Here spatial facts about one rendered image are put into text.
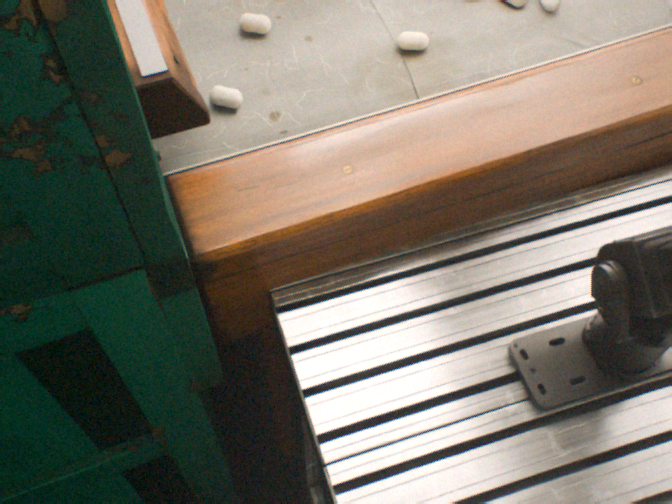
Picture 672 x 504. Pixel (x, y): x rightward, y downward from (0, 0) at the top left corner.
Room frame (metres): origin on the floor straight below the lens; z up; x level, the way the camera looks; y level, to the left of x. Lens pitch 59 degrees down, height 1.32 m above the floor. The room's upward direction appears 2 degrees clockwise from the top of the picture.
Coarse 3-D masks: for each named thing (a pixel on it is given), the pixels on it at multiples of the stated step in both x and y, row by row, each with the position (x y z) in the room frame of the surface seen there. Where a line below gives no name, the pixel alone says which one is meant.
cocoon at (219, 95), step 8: (216, 88) 0.53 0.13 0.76; (224, 88) 0.53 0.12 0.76; (216, 96) 0.52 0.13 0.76; (224, 96) 0.52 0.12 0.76; (232, 96) 0.52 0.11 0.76; (240, 96) 0.52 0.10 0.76; (216, 104) 0.52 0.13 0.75; (224, 104) 0.52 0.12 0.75; (232, 104) 0.51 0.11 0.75; (240, 104) 0.52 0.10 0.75
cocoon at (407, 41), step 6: (402, 36) 0.61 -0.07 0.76; (408, 36) 0.61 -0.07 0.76; (414, 36) 0.61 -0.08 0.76; (420, 36) 0.61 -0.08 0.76; (426, 36) 0.61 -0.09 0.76; (402, 42) 0.61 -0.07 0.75; (408, 42) 0.61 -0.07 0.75; (414, 42) 0.61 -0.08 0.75; (420, 42) 0.61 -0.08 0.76; (426, 42) 0.61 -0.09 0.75; (402, 48) 0.61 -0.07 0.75; (408, 48) 0.61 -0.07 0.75; (414, 48) 0.61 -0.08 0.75; (420, 48) 0.60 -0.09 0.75
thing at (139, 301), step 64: (0, 320) 0.23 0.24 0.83; (64, 320) 0.25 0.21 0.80; (128, 320) 0.26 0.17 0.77; (192, 320) 0.28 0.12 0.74; (0, 384) 0.23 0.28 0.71; (64, 384) 0.24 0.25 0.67; (128, 384) 0.25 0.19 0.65; (192, 384) 0.27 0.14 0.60; (0, 448) 0.21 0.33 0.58; (64, 448) 0.23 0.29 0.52; (128, 448) 0.24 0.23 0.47; (192, 448) 0.26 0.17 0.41
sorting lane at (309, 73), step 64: (192, 0) 0.68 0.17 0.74; (256, 0) 0.68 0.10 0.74; (320, 0) 0.69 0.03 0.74; (384, 0) 0.69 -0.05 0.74; (448, 0) 0.69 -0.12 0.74; (576, 0) 0.69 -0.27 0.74; (640, 0) 0.69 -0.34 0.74; (192, 64) 0.58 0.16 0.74; (256, 64) 0.58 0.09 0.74; (320, 64) 0.59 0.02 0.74; (384, 64) 0.59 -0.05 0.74; (448, 64) 0.59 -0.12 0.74; (512, 64) 0.59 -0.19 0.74; (256, 128) 0.49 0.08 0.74; (320, 128) 0.50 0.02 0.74
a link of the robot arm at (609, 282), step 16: (592, 272) 0.31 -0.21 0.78; (608, 272) 0.30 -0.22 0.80; (624, 272) 0.30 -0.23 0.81; (592, 288) 0.30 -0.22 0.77; (608, 288) 0.29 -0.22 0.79; (624, 288) 0.29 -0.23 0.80; (608, 304) 0.28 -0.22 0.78; (624, 304) 0.28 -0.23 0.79; (608, 320) 0.28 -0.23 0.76; (624, 320) 0.27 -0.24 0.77; (640, 320) 0.28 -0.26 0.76; (656, 320) 0.28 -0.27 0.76; (624, 336) 0.26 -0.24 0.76; (640, 336) 0.27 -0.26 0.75
